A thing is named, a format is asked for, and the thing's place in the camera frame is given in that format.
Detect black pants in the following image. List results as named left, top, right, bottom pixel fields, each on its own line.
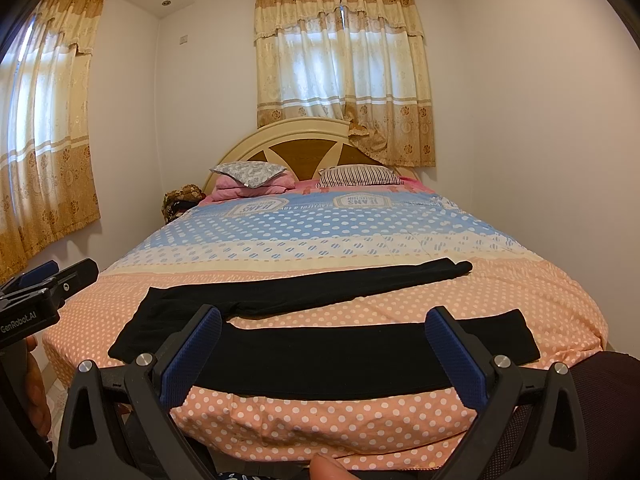
left=107, top=257, right=542, bottom=401

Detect person's left hand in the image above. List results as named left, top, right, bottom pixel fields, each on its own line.
left=24, top=335, right=51, bottom=439

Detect person's right hand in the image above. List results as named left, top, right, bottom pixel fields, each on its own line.
left=309, top=454, right=358, bottom=480

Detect beige side window curtain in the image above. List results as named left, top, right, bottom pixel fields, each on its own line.
left=1, top=0, right=104, bottom=281

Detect pink folded blanket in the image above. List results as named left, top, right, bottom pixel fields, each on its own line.
left=208, top=171, right=296, bottom=202

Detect grey patterned pillow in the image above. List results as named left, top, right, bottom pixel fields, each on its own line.
left=212, top=160, right=286, bottom=188

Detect polka dot bed cover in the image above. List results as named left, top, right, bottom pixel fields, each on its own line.
left=43, top=182, right=608, bottom=470

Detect cream wooden headboard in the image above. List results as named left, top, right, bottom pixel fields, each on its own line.
left=200, top=116, right=421, bottom=195

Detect striped pillow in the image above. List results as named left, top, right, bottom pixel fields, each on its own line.
left=318, top=164, right=401, bottom=188

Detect beige curtain behind bed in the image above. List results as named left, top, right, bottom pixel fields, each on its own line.
left=254, top=0, right=436, bottom=168

